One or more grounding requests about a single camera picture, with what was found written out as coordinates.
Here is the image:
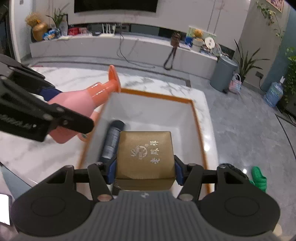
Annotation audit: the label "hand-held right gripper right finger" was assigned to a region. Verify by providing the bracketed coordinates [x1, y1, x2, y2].
[173, 155, 250, 202]

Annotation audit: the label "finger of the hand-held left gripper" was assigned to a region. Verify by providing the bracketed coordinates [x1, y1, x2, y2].
[0, 54, 62, 102]
[0, 78, 94, 142]

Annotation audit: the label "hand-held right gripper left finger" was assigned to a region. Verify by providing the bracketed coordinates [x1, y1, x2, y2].
[46, 156, 118, 202]

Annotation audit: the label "pink bottle with orange pump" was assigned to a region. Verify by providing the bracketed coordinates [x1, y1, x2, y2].
[47, 65, 122, 144]

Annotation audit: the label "dark blue bottle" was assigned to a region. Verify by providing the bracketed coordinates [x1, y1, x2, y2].
[98, 120, 125, 166]

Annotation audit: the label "gold square box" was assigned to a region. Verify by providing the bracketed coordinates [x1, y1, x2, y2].
[115, 131, 176, 191]

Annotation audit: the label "orange box with white inside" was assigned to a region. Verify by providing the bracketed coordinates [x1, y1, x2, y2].
[77, 88, 214, 194]

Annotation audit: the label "blue snack packets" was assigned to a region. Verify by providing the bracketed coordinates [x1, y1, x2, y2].
[43, 29, 62, 40]

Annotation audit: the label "gold vase with dried plant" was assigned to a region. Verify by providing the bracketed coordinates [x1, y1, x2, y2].
[25, 13, 49, 42]

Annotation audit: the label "long white media console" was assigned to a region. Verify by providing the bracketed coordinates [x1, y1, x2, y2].
[30, 23, 219, 80]

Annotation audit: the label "red packets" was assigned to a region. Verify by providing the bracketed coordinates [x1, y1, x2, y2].
[68, 27, 88, 36]

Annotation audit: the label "green leafy plant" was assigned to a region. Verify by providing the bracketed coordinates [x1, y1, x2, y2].
[46, 2, 68, 36]

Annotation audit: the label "green slipper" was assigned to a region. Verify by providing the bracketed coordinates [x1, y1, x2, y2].
[249, 166, 267, 192]

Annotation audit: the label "white router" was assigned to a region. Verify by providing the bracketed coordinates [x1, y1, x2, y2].
[99, 23, 116, 37]

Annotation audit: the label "pink and white woven bag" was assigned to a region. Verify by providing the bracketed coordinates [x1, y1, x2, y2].
[228, 74, 242, 94]

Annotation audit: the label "grey trash bin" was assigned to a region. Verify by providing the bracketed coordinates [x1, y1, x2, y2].
[210, 56, 238, 93]

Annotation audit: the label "black television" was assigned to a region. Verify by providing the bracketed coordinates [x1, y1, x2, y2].
[74, 0, 159, 14]

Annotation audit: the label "blue water jug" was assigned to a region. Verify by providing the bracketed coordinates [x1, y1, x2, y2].
[265, 76, 284, 107]

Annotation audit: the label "long-leaf potted plant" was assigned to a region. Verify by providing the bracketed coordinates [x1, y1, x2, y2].
[233, 39, 271, 81]

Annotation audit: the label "flower picture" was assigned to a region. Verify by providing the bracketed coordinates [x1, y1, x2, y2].
[188, 26, 216, 38]

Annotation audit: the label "green ivy plant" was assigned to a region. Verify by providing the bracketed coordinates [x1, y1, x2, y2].
[283, 46, 296, 105]

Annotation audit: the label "hanging vine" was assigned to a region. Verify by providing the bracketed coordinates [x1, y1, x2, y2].
[255, 0, 284, 40]

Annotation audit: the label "black cable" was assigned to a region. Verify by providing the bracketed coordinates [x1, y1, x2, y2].
[117, 32, 155, 69]

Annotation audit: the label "brown bag with black strap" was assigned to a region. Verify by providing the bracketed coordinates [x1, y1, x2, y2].
[164, 32, 181, 70]

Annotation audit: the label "framed wall picture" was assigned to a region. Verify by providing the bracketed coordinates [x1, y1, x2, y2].
[268, 0, 285, 13]

